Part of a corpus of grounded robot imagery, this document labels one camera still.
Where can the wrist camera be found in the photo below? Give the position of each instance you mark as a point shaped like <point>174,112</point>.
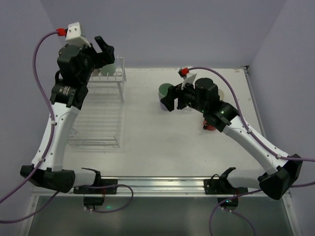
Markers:
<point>187,75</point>
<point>75,35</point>

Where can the red cup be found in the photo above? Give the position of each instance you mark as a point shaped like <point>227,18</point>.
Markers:
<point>207,126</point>

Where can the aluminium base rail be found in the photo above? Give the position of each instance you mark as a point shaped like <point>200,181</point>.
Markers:
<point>145,187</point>

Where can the green cup shelf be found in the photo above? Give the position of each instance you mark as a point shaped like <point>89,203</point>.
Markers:
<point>108,70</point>
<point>163,91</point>

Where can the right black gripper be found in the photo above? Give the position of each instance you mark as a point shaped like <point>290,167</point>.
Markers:
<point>178,93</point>

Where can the clear faceted glass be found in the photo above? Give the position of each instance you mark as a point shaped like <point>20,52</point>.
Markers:
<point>187,109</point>

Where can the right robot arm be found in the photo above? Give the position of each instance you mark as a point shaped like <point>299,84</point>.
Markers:
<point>278,174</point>

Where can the lavender cup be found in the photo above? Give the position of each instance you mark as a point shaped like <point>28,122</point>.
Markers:
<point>163,107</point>

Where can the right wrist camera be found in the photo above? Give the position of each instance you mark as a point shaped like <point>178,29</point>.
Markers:
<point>187,75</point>

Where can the black mug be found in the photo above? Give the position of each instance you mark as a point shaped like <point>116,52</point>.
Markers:
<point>221,94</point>

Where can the white wire dish rack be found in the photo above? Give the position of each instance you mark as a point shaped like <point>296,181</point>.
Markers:
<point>98,125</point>

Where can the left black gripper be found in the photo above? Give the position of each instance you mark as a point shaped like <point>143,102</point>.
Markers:
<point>104,57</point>

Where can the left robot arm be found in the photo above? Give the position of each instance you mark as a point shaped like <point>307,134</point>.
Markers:
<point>76,65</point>

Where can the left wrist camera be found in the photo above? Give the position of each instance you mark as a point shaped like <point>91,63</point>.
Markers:
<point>75,35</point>

